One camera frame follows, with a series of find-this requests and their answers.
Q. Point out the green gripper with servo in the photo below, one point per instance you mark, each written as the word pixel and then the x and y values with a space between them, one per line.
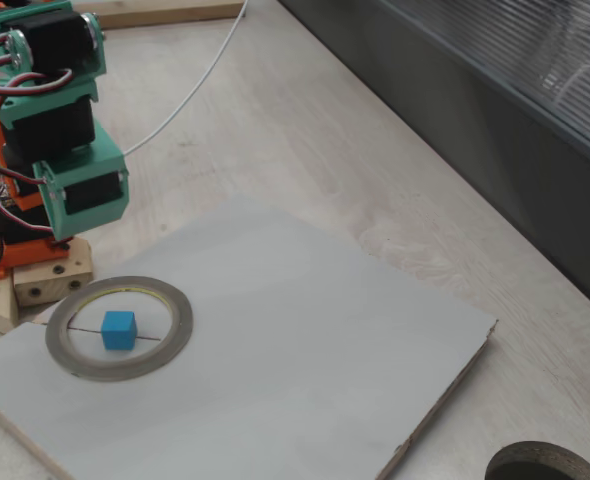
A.
pixel 91 192

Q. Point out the blue cube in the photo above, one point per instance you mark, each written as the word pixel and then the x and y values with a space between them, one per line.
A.
pixel 117 332

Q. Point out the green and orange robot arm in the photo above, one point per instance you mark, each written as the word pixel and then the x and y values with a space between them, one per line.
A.
pixel 82 92

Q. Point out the wooden base block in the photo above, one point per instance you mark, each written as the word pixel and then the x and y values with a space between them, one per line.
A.
pixel 55 280

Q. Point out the long wooden plank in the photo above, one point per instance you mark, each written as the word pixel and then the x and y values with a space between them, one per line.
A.
pixel 175 12

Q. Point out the grey laminated wooden board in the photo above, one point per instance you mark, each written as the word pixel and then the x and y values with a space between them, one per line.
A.
pixel 275 350

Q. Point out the ribbed glass partition screen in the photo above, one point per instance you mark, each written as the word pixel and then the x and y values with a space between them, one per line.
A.
pixel 525 150

